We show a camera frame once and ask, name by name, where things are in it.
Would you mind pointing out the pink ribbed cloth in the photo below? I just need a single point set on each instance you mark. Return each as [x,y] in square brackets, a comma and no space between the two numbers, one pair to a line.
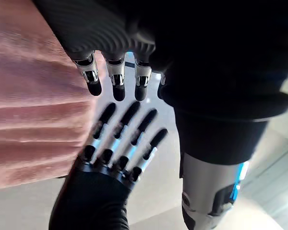
[31,107]

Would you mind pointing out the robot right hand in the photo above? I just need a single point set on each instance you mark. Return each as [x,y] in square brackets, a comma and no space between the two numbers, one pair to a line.
[91,196]

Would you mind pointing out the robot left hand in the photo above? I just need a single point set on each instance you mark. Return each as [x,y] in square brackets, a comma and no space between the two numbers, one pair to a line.
[206,48]

